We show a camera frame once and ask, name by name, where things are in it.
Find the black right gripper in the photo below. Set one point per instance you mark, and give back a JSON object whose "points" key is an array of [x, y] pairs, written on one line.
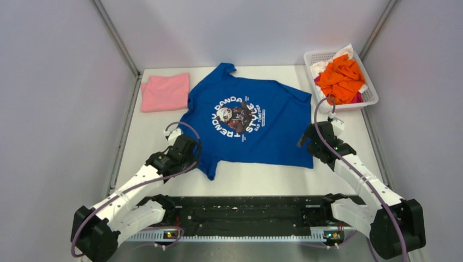
{"points": [[308, 133]]}

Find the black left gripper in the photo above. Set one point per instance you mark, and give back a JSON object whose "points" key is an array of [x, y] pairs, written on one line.
{"points": [[194, 159]]}

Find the blue panda print t-shirt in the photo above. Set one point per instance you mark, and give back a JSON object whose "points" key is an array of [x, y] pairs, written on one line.
{"points": [[247, 121]]}

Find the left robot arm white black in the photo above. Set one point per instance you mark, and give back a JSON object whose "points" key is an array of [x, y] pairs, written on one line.
{"points": [[98, 231]]}

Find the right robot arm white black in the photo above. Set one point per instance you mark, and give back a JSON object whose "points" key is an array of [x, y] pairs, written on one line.
{"points": [[393, 225]]}

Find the folded pink t-shirt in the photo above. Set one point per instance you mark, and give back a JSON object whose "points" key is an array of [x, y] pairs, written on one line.
{"points": [[165, 93]]}

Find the white plastic laundry basket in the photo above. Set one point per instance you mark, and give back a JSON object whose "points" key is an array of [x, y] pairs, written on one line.
{"points": [[368, 93]]}

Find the magenta garment in basket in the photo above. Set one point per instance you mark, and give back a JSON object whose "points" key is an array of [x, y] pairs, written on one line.
{"points": [[358, 97]]}

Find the orange t-shirt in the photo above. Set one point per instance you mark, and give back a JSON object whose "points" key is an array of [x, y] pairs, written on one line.
{"points": [[341, 81]]}

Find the white t-shirt in basket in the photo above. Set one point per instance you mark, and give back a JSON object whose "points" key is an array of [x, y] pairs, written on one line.
{"points": [[318, 61]]}

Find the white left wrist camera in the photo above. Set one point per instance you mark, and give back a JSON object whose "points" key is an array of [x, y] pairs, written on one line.
{"points": [[171, 136]]}

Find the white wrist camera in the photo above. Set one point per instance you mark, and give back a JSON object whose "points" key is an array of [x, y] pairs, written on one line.
{"points": [[171, 136], [337, 124]]}

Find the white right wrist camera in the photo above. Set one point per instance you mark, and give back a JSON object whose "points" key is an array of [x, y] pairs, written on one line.
{"points": [[337, 124]]}

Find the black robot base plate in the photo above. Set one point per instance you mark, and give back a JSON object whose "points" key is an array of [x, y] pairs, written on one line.
{"points": [[248, 216]]}

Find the aluminium frame rail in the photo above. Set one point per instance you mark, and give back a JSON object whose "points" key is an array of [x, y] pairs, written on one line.
{"points": [[327, 235]]}

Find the left metal corner post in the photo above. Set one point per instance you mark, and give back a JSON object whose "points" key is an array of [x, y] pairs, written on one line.
{"points": [[115, 36]]}

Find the metal corner post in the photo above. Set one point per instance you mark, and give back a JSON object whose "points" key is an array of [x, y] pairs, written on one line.
{"points": [[115, 36], [391, 6]]}

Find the right metal corner post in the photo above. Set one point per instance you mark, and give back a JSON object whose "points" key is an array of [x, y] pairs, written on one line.
{"points": [[391, 6]]}

